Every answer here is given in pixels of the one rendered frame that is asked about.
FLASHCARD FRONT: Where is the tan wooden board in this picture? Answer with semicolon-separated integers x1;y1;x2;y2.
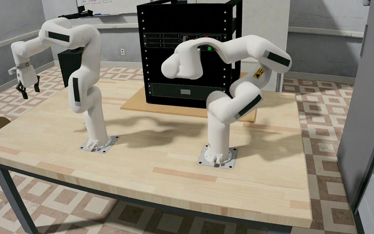
120;86;256;123

